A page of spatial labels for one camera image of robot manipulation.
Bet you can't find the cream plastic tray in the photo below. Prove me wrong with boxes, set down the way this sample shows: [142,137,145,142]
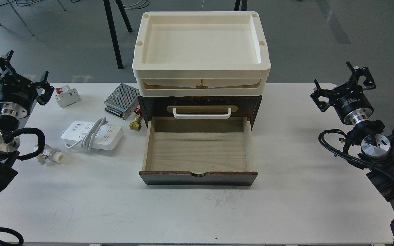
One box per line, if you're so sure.
[132,11,271,97]

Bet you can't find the white drawer handle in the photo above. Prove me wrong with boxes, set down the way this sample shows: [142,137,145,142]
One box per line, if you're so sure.
[173,108,232,120]

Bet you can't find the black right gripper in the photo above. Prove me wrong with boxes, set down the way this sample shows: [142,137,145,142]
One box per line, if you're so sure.
[310,62,376,125]

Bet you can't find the open wooden drawer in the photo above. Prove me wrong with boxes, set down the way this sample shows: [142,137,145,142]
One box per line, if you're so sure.
[139,117,258,186]

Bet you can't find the white circuit breaker red switch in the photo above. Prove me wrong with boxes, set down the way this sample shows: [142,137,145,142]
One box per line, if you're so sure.
[55,85,81,108]

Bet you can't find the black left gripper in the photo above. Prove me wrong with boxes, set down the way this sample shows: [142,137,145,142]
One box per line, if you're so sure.
[0,50,54,119]

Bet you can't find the white power strip with cable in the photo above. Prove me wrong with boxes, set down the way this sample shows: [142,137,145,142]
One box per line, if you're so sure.
[61,117,123,150]

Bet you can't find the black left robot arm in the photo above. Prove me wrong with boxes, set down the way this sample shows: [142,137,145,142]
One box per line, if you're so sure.
[0,50,54,192]

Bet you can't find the brass valve red handle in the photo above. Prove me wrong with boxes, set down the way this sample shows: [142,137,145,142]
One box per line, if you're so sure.
[129,108,142,131]

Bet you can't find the metal and white pipe fitting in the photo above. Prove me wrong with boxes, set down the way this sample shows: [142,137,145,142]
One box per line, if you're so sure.
[36,144,66,165]

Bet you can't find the metal mesh power supply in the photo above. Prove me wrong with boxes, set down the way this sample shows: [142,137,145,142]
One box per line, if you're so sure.
[104,83,140,120]

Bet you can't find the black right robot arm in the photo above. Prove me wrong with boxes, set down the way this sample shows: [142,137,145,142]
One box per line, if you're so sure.
[311,62,394,245]

